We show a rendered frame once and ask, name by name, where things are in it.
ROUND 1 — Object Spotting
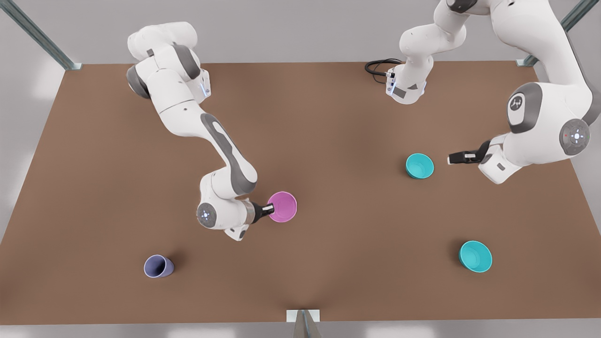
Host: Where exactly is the pink bowl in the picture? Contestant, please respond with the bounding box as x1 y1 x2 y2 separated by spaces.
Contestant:
268 191 298 223

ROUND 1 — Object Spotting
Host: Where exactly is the teal blue bowl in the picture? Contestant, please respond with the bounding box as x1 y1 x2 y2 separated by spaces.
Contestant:
459 240 493 274
406 153 435 179

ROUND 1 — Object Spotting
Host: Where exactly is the purple cup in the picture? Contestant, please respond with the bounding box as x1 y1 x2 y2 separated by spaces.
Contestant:
144 254 175 278

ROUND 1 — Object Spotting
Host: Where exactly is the black cable loop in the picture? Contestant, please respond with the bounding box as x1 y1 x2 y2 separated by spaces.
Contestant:
365 59 404 85

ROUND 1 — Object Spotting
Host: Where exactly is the silver frame post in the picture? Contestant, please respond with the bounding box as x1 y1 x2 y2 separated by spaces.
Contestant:
0 0 83 71
286 309 321 338
516 0 601 67

